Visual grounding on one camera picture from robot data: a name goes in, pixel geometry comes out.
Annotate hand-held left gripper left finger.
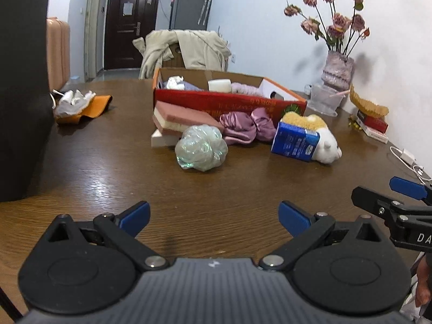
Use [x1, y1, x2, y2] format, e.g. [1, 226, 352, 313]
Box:
[47, 201, 169, 271]

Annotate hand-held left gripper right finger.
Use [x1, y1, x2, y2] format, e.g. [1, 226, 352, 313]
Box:
[258, 201, 383, 272]

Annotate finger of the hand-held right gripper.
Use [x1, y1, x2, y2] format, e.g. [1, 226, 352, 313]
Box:
[389, 176, 432, 206]
[351, 186, 403, 218]

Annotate red cardboard box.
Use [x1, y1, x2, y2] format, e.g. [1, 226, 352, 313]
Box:
[152, 67, 308, 122]

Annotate purple fuzzy headband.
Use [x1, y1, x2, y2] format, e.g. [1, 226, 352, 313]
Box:
[231, 82, 264, 97]

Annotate person's right hand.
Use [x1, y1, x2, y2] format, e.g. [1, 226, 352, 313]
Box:
[416, 254, 432, 308]

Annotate yellow white plush toy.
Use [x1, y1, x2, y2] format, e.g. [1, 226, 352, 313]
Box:
[281, 111, 342, 166]

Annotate small red box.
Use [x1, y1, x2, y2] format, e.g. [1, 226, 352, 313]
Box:
[356, 109, 389, 133]

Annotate blue carton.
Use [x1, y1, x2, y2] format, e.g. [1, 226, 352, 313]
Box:
[271, 121, 321, 163]

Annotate iridescent bath ball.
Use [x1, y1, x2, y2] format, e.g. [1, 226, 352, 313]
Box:
[174, 124, 229, 173]

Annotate pink satin scrunchie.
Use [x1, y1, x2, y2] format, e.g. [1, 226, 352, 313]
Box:
[219, 107, 278, 146]

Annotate pink rectangular sponge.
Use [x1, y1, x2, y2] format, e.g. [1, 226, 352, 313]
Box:
[153, 100, 220, 136]

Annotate clear plastic container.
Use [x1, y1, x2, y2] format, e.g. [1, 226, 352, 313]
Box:
[308, 83, 347, 117]

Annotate orange cloth with white rag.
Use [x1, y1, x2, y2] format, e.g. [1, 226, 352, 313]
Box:
[55, 95, 113, 125]

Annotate white crumpled tissue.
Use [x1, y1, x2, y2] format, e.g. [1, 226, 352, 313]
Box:
[53, 89, 97, 119]

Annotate pink textured vase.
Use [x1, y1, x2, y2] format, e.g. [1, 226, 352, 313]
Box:
[321, 50, 355, 92]

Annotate brown cardboard box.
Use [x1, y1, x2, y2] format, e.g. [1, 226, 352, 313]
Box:
[161, 42, 186, 68]

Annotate beige jacket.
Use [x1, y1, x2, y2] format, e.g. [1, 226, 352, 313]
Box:
[132, 29, 232, 80]

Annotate dried pink roses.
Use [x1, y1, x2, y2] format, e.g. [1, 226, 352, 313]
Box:
[283, 0, 370, 56]

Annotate pink suitcase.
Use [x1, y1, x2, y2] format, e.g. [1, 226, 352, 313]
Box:
[46, 18, 71, 90]

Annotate dark entrance door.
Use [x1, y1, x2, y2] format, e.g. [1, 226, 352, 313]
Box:
[104, 0, 161, 70]

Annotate pale interior door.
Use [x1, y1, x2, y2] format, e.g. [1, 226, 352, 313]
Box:
[84, 0, 103, 82]

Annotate grey fridge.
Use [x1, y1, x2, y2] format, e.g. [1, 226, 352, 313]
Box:
[168, 0, 217, 31]

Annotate white folded umbrella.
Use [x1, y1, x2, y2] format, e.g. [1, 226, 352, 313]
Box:
[198, 0, 214, 25]

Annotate white charger cable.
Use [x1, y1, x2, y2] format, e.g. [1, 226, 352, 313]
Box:
[389, 145, 432, 180]

